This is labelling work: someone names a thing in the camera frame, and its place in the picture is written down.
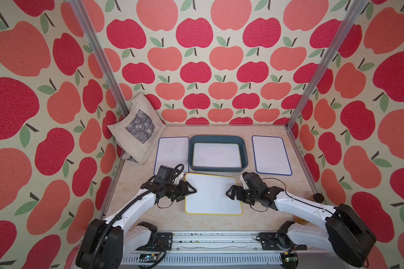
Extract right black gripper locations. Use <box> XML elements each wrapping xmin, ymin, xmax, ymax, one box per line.
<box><xmin>225</xmin><ymin>184</ymin><xmax>258</xmax><ymax>205</ymax></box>

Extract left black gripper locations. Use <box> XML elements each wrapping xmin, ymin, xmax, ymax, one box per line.
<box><xmin>164</xmin><ymin>179</ymin><xmax>198</xmax><ymax>201</ymax></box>

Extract yellow-framed whiteboard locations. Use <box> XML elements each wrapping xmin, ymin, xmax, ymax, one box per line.
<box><xmin>193</xmin><ymin>143</ymin><xmax>242</xmax><ymax>168</ymax></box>
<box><xmin>185</xmin><ymin>173</ymin><xmax>243</xmax><ymax>216</ymax></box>

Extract blue-framed whiteboard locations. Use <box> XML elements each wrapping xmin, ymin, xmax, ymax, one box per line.
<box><xmin>252</xmin><ymin>136</ymin><xmax>292</xmax><ymax>176</ymax></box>
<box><xmin>154</xmin><ymin>137</ymin><xmax>189</xmax><ymax>175</ymax></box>

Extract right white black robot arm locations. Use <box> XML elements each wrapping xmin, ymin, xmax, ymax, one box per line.
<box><xmin>226</xmin><ymin>185</ymin><xmax>377</xmax><ymax>267</ymax></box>

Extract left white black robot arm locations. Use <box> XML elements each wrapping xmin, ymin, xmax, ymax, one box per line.
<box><xmin>75</xmin><ymin>181</ymin><xmax>197</xmax><ymax>269</ymax></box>

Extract teal plastic storage box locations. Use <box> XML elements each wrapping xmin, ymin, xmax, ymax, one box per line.
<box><xmin>188</xmin><ymin>135</ymin><xmax>249</xmax><ymax>173</ymax></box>

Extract beige printed canvas bag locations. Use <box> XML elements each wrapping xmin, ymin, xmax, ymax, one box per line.
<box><xmin>108</xmin><ymin>93</ymin><xmax>166</xmax><ymax>164</ymax></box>

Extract amber bottle black cap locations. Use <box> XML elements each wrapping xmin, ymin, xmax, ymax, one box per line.
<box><xmin>313</xmin><ymin>193</ymin><xmax>325</xmax><ymax>204</ymax></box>

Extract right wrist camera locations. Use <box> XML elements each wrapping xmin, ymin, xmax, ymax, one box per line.
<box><xmin>242</xmin><ymin>172</ymin><xmax>267</xmax><ymax>189</ymax></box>

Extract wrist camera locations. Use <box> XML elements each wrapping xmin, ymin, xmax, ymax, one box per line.
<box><xmin>153</xmin><ymin>165</ymin><xmax>173</xmax><ymax>184</ymax></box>
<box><xmin>242</xmin><ymin>172</ymin><xmax>267</xmax><ymax>189</ymax></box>

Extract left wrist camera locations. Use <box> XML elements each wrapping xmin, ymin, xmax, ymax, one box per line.
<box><xmin>153</xmin><ymin>165</ymin><xmax>173</xmax><ymax>184</ymax></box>

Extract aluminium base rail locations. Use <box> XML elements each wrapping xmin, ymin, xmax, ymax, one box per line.
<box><xmin>118</xmin><ymin>232</ymin><xmax>350</xmax><ymax>269</ymax></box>

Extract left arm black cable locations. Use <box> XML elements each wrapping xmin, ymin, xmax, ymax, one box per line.
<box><xmin>87</xmin><ymin>164</ymin><xmax>185</xmax><ymax>269</ymax></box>

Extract left aluminium frame post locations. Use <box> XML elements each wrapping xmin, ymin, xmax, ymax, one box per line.
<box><xmin>70</xmin><ymin>0</ymin><xmax>129</xmax><ymax>117</ymax></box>

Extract aluminium frame post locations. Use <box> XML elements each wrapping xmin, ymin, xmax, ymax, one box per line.
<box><xmin>285</xmin><ymin>0</ymin><xmax>369</xmax><ymax>133</ymax></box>
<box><xmin>70</xmin><ymin>0</ymin><xmax>129</xmax><ymax>117</ymax></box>

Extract right aluminium frame post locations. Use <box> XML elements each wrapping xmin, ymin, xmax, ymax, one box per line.
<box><xmin>285</xmin><ymin>0</ymin><xmax>369</xmax><ymax>133</ymax></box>

